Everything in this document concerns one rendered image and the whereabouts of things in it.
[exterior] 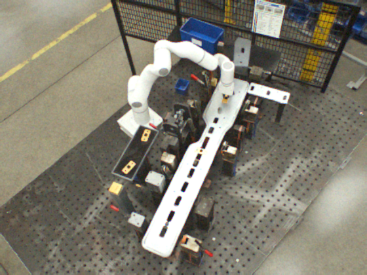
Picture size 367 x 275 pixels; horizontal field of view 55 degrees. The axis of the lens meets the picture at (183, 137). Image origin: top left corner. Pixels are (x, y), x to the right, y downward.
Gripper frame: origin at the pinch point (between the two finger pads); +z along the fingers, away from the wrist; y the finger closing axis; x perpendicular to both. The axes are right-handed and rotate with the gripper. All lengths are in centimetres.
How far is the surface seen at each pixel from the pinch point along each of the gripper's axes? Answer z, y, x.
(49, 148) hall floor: 103, -169, -52
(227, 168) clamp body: 22, 18, -43
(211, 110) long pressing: 2.9, -5.7, -14.1
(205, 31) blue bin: -5, -37, 51
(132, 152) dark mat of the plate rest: -13, -36, -71
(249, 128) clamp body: 19.5, 21.5, -7.4
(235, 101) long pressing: 2.9, 7.2, 0.1
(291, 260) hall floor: 102, 85, -64
